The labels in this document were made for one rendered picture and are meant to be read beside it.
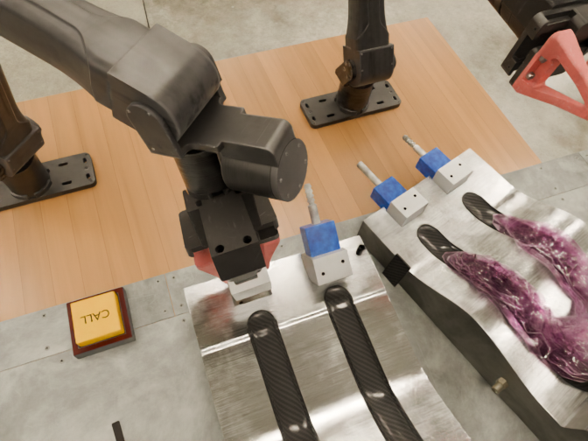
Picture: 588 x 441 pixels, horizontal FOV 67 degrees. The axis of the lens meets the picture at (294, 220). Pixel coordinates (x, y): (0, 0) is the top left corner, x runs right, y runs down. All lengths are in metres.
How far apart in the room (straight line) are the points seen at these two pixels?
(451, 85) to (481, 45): 1.56
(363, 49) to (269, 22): 1.64
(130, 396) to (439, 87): 0.82
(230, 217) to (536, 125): 2.03
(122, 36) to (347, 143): 0.56
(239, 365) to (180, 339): 0.13
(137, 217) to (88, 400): 0.28
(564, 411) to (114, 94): 0.64
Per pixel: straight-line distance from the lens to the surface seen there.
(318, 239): 0.59
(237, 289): 0.55
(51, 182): 0.85
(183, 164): 0.43
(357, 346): 0.61
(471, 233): 0.76
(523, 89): 0.50
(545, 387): 0.71
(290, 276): 0.62
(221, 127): 0.40
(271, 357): 0.60
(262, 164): 0.38
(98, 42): 0.40
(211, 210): 0.43
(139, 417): 0.68
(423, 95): 1.01
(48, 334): 0.75
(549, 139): 2.32
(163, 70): 0.38
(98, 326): 0.68
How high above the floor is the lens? 1.46
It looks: 61 degrees down
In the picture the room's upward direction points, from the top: 10 degrees clockwise
